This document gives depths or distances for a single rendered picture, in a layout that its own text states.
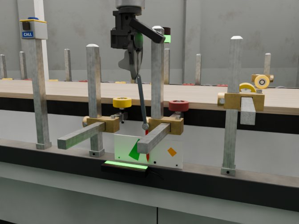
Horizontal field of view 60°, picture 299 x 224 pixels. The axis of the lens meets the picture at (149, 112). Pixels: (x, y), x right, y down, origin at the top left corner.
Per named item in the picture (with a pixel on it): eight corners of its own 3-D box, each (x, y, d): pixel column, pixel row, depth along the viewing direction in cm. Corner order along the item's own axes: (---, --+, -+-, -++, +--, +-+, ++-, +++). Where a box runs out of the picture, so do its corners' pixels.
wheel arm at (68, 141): (66, 152, 75) (66, 138, 74) (57, 151, 76) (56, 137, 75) (127, 120, 115) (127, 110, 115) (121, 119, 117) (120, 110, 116)
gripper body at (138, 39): (120, 50, 87) (120, 12, 85) (144, 50, 84) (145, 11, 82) (110, 50, 80) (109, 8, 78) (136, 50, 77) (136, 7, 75)
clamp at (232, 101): (263, 111, 77) (265, 94, 76) (216, 108, 81) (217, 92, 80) (262, 108, 82) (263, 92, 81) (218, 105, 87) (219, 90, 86)
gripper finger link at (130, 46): (132, 64, 83) (132, 36, 81) (137, 64, 82) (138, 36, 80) (126, 64, 78) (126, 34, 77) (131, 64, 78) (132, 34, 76)
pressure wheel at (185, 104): (185, 131, 101) (186, 102, 99) (166, 129, 104) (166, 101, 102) (189, 126, 109) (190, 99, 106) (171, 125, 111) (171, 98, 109)
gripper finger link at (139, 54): (125, 78, 88) (124, 50, 86) (141, 78, 86) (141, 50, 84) (121, 79, 85) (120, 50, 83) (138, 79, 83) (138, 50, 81)
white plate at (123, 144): (182, 169, 89) (183, 141, 87) (114, 160, 98) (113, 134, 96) (182, 168, 90) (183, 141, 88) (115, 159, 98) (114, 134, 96)
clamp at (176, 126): (180, 135, 87) (180, 121, 86) (143, 132, 92) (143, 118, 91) (183, 131, 92) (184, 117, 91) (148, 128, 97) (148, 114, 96)
